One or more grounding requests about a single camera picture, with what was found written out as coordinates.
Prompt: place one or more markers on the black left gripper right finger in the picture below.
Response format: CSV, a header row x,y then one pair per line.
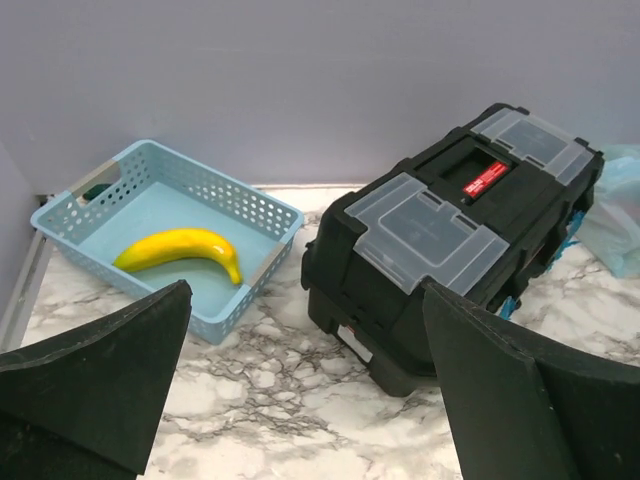
x,y
523,406

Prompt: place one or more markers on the light blue plastic basket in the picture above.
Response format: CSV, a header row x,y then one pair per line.
x,y
168,217

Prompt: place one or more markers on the yellow fake banana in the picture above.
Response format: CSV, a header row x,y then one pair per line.
x,y
178,244

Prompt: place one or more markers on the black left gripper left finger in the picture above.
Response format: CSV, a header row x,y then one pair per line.
x,y
89,401

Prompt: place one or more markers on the light blue plastic bag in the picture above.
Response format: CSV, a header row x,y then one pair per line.
x,y
610,228

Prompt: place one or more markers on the black plastic toolbox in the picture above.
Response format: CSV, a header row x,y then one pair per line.
x,y
482,211

